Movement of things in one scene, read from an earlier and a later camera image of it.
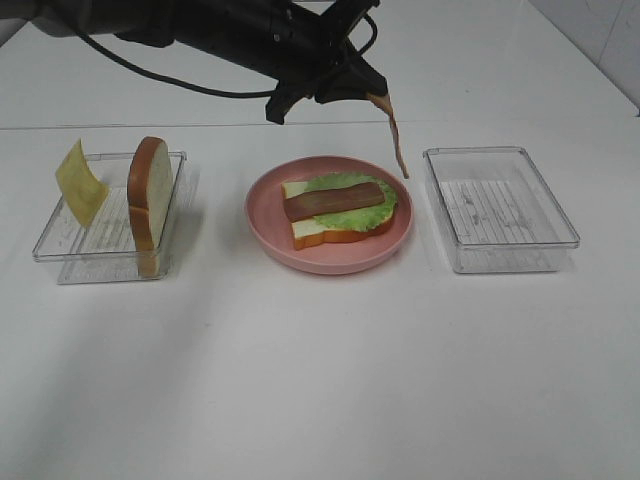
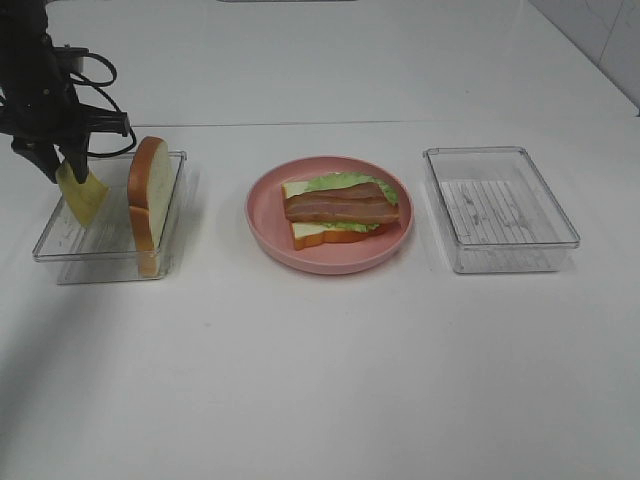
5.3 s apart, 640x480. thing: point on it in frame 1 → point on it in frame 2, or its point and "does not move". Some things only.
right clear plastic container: x=495 y=212 does not move
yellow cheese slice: x=82 y=189 does not move
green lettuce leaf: x=362 y=219 does not move
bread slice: x=306 y=232 does not move
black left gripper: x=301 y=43 → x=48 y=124
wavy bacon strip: x=383 y=102 → x=363 y=203
